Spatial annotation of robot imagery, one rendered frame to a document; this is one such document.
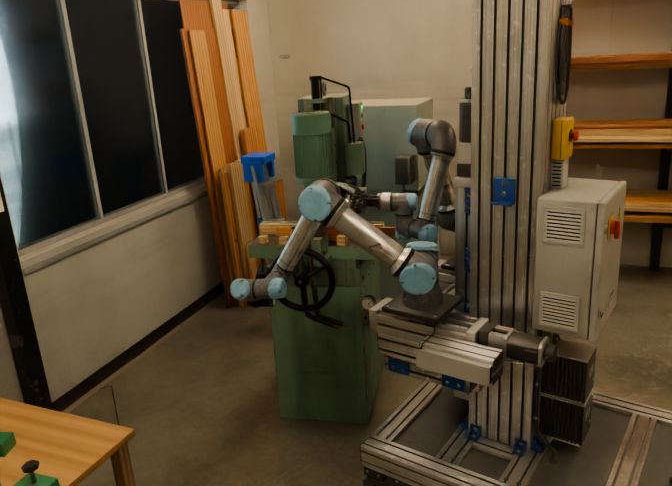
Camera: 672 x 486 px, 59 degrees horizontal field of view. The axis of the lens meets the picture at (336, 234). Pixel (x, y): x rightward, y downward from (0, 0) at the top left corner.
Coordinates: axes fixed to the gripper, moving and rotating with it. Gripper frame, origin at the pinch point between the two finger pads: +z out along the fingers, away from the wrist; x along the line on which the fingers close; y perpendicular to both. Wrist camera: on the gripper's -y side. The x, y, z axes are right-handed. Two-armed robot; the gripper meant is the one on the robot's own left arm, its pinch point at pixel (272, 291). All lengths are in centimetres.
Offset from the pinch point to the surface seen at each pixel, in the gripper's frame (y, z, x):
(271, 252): -19.7, 16.1, -6.8
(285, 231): -31.5, 27.4, -4.2
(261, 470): 75, 23, -14
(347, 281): -5.9, 24.0, 26.4
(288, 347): 22.4, 38.5, -6.6
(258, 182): -74, 82, -41
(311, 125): -71, -2, 18
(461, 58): -196, 200, 78
